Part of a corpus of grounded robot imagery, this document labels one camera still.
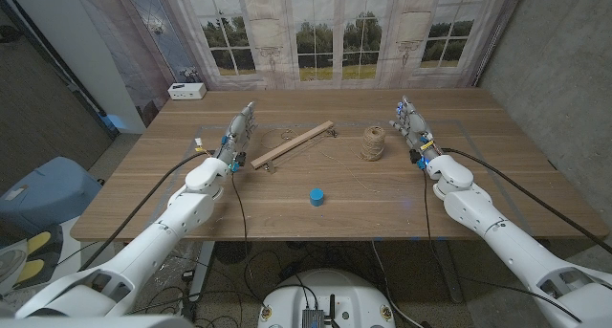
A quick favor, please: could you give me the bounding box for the thin black left wrist cable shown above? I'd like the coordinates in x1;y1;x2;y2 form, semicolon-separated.
230;170;269;310

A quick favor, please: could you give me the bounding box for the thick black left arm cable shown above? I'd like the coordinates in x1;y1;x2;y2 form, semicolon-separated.
78;149;216;273

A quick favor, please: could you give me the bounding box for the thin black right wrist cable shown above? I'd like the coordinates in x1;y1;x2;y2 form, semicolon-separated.
422;168;583;323

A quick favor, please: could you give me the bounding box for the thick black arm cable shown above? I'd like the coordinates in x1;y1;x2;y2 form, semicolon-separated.
78;149;216;273
440;147;612;253

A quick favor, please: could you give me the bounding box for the printed window backdrop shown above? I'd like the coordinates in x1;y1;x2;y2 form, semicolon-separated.
71;0;527;126

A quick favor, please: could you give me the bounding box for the white power strip box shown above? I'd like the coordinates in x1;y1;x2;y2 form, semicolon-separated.
166;82;208;101

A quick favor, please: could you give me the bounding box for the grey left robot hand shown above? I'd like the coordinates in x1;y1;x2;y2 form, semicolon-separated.
216;101;259;170

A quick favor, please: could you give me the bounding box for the black device with yellow pads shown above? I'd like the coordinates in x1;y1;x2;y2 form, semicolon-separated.
13;225;64;289

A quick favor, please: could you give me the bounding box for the black door frame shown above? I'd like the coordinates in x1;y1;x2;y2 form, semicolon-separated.
0;0;120;139

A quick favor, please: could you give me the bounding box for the grey table leg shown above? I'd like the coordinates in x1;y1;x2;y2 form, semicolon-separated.
432;240;465;304

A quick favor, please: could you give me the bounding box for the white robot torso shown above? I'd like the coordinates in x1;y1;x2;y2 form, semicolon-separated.
257;269;397;328

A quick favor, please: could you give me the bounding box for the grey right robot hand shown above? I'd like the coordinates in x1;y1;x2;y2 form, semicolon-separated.
388;96;445;167

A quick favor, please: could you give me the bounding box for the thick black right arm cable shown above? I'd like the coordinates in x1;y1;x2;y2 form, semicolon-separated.
440;147;612;253

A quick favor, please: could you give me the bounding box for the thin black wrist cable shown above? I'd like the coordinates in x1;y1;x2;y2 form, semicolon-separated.
230;170;269;310
422;168;583;323

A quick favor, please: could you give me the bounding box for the blue plastic bin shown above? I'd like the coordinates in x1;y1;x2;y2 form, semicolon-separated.
0;156;104;236

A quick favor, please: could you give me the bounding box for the wooden hanger with metal clips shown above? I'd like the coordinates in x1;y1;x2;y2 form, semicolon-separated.
250;120;339;174

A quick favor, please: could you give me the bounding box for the jute twine spool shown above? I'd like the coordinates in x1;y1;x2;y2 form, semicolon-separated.
359;125;387;163

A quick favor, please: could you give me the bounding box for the white floor cable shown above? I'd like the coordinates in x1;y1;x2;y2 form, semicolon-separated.
371;240;425;328

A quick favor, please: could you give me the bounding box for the white table leg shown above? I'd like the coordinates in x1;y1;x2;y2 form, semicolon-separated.
188;241;216;303

